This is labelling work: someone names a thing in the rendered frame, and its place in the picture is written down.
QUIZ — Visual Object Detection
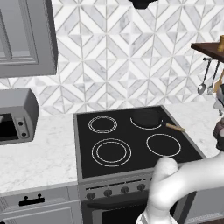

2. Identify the black hob stove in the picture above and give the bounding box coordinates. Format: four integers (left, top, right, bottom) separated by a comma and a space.
73, 104, 207, 224

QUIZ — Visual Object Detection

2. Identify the dark brown kettle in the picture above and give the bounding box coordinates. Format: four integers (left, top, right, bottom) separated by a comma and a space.
213, 118, 224, 151

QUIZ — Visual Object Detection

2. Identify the grey toaster oven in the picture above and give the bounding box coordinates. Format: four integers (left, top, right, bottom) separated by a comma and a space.
0, 87, 40, 146

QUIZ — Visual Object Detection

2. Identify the hanging metal spoon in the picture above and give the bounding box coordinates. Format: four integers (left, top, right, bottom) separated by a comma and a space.
197, 58, 213, 96

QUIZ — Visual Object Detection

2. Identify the hanging metal spatula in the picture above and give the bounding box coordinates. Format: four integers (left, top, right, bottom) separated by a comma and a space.
206, 60, 221, 95

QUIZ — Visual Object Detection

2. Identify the grey drawer front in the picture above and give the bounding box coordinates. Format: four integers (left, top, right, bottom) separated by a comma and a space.
0, 185, 72, 210

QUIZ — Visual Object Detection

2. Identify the black oven door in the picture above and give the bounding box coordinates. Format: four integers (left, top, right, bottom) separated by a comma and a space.
81, 200, 152, 224

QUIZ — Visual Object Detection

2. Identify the grey white mottled object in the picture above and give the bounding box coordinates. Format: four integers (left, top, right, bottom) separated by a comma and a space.
213, 84, 224, 116

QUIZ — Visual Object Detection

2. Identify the hanging wooden tool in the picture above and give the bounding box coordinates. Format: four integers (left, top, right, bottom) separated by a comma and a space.
213, 69, 224, 92

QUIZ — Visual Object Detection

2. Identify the black range hood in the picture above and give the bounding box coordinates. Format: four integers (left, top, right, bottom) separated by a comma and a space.
128, 0, 159, 10

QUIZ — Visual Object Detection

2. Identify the dark wooden shelf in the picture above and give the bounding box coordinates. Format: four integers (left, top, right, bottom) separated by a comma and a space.
190, 41, 224, 64

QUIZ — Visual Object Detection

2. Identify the tan figure on shelf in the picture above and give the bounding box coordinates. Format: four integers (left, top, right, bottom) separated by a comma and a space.
217, 34, 224, 53

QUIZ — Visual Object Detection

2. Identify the black pan with wooden handle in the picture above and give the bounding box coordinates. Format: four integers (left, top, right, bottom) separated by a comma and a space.
129, 108, 187, 133

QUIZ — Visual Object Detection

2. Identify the black oven door handle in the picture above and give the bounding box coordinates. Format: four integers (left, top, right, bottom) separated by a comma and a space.
86, 191, 153, 210

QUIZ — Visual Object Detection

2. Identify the grey wall cupboard door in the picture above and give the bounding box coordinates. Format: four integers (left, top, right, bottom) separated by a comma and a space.
0, 0, 59, 79

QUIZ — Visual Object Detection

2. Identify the black drawer handle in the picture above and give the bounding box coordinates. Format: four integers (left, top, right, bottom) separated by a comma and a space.
18, 195, 46, 207

